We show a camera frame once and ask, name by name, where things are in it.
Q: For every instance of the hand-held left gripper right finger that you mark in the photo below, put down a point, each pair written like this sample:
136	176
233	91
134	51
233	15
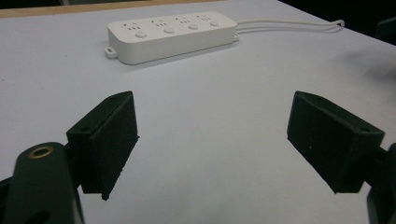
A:
330	143

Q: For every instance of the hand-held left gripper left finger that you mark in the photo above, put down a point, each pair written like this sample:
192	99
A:
107	143

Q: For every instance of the white power strip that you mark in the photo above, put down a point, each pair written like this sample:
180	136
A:
174	35

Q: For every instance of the dark object at table edge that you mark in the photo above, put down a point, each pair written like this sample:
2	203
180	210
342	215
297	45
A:
386	30

